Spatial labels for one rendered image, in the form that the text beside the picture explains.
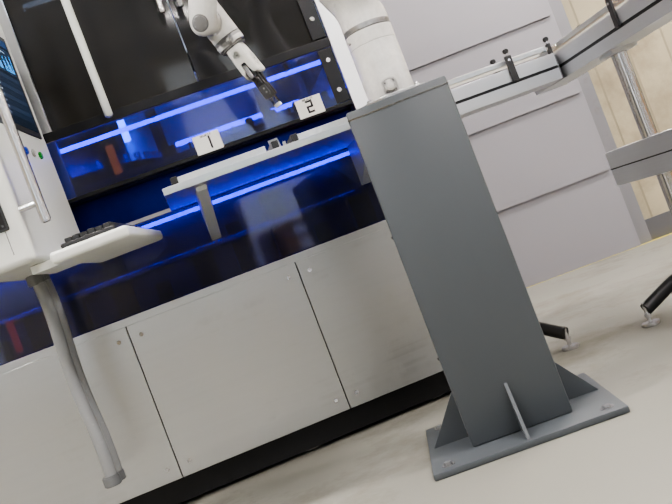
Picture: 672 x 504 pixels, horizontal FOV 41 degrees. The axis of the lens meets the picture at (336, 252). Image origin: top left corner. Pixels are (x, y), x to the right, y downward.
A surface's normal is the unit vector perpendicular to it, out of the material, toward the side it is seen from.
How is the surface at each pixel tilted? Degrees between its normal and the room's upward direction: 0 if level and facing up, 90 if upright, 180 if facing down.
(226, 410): 90
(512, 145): 90
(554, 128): 90
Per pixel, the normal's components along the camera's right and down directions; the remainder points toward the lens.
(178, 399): 0.14, -0.05
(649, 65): -0.06, 0.03
